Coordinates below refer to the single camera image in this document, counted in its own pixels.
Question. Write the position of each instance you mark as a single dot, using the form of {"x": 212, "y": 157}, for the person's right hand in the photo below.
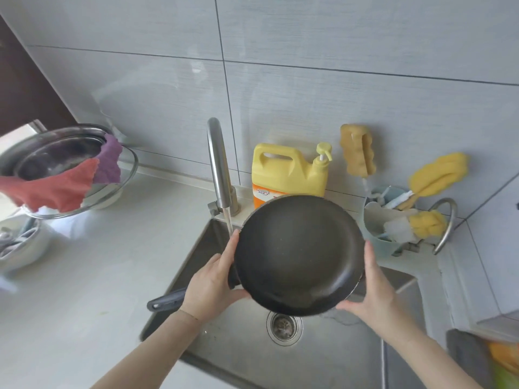
{"x": 379, "y": 303}

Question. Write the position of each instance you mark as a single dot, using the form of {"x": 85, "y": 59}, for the dark brown framed window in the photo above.
{"x": 24, "y": 85}

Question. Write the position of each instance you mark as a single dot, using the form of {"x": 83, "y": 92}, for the person's left forearm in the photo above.
{"x": 150, "y": 356}

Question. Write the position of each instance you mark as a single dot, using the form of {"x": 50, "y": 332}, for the purple cloth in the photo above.
{"x": 107, "y": 162}

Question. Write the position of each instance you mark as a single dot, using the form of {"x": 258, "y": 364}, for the person's right forearm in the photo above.
{"x": 430, "y": 360}

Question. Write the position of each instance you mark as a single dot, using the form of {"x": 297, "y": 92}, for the small curved steel tap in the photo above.
{"x": 450, "y": 222}

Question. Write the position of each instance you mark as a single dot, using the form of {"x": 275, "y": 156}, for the steel faucet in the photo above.
{"x": 221, "y": 166}

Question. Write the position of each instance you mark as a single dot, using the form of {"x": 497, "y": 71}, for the yellow detergent jug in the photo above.
{"x": 284, "y": 170}

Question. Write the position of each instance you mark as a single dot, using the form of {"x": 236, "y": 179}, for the light blue utensil holder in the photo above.
{"x": 377, "y": 239}

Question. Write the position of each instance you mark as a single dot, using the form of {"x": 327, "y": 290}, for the white scrub brush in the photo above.
{"x": 399, "y": 230}

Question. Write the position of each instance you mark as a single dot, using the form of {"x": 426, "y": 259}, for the tan sponge brush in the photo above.
{"x": 357, "y": 149}

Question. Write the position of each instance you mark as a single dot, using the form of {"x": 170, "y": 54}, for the long yellow sponge brush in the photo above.
{"x": 438, "y": 174}

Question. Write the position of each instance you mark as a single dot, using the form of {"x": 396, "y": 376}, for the small yellow sponge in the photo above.
{"x": 427, "y": 224}

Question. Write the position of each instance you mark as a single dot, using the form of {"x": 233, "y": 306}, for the white ceramic bowl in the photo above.
{"x": 28, "y": 255}

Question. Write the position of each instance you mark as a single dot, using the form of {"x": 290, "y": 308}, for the steel sink strainer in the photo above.
{"x": 284, "y": 330}

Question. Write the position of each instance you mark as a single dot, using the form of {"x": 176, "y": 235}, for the orange label bottle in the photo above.
{"x": 504, "y": 360}

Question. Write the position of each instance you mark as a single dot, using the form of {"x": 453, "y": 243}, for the black frying pan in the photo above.
{"x": 300, "y": 255}

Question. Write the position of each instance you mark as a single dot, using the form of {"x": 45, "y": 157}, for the steel sink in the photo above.
{"x": 243, "y": 340}

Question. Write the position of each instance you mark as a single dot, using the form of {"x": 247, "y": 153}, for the dark grey cloth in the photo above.
{"x": 466, "y": 360}

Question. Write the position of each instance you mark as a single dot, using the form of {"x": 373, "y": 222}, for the person's left hand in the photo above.
{"x": 207, "y": 287}

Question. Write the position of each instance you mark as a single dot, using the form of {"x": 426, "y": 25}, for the red cloth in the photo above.
{"x": 52, "y": 190}

